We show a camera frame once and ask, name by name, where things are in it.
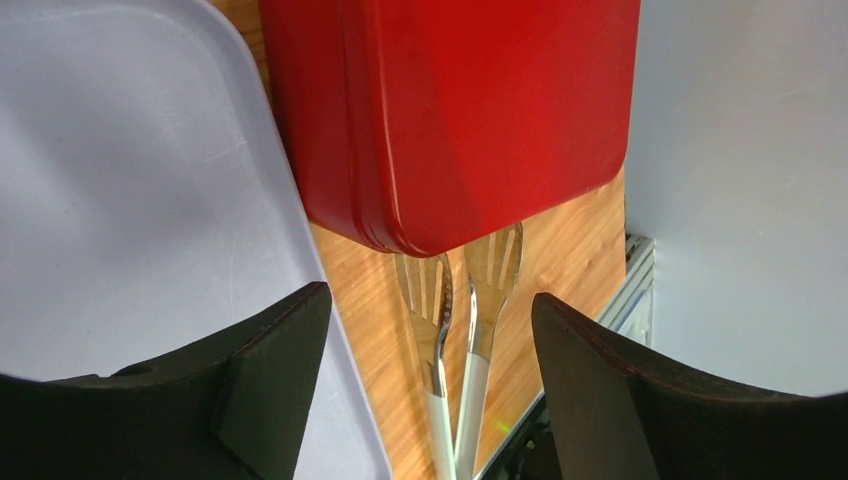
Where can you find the red box lid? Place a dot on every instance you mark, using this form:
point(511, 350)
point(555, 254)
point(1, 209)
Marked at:
point(468, 116)

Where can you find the lavender tray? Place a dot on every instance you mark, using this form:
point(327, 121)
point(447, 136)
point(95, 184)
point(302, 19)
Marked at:
point(147, 202)

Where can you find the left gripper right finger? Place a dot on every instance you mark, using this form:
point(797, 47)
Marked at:
point(620, 410)

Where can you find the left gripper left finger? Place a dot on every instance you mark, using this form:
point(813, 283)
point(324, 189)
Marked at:
point(232, 405)

